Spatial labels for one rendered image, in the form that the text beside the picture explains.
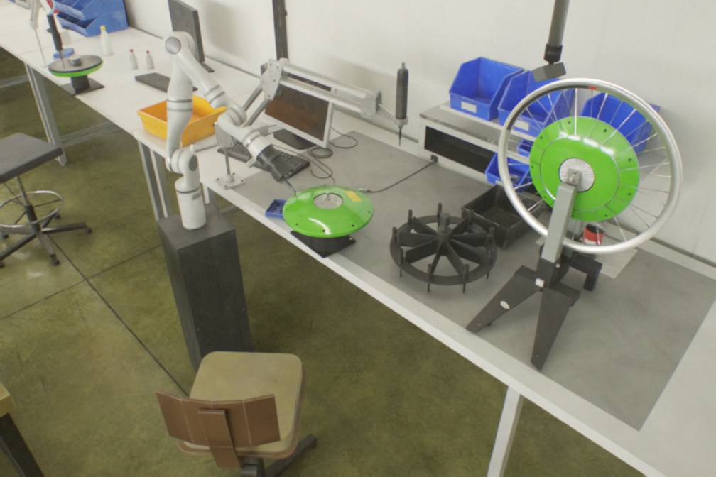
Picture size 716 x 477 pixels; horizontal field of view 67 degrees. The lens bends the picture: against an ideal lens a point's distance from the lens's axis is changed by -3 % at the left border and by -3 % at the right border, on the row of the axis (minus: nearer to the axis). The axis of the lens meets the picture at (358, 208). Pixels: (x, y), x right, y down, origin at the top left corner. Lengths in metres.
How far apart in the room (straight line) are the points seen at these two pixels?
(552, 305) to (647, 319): 0.33
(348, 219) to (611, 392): 0.93
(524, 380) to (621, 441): 0.27
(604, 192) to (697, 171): 0.61
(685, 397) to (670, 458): 0.21
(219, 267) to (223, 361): 0.44
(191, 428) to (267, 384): 0.36
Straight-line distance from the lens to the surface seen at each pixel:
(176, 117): 2.11
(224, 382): 1.99
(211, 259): 2.29
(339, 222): 1.84
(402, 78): 1.84
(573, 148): 1.63
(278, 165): 1.98
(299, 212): 1.89
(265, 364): 2.02
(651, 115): 1.56
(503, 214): 2.24
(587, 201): 1.68
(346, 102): 1.96
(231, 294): 2.43
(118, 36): 4.87
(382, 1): 2.74
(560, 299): 1.76
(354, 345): 2.90
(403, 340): 2.94
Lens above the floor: 2.11
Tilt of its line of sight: 33 degrees down
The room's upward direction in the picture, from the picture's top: straight up
